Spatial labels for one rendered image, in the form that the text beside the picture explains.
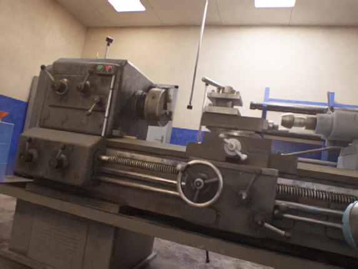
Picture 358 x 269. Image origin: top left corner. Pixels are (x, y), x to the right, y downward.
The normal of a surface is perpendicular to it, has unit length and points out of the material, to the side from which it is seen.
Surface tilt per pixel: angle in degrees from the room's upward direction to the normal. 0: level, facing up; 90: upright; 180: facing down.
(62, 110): 90
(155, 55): 90
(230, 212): 90
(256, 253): 90
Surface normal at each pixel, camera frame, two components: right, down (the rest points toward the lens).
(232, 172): -0.29, -0.11
